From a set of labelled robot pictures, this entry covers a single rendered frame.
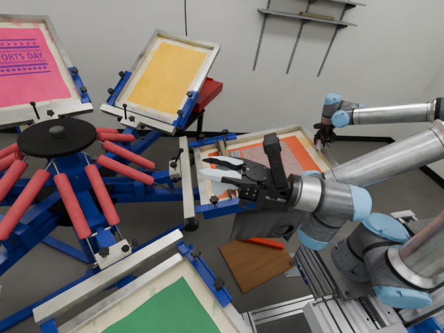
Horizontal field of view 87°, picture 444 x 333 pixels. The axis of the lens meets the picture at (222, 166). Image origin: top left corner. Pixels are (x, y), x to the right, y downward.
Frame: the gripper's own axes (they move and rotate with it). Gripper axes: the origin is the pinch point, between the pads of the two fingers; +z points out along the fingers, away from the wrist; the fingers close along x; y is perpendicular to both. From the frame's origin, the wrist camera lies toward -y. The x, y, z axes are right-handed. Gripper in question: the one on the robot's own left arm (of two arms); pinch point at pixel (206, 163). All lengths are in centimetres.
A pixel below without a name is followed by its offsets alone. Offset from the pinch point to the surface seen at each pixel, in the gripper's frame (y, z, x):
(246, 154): 43, -14, 91
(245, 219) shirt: 71, -21, 61
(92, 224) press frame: 60, 50, 25
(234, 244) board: 152, -25, 111
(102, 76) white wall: 53, 168, 230
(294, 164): 38, -42, 81
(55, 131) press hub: 27, 75, 43
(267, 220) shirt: 72, -35, 66
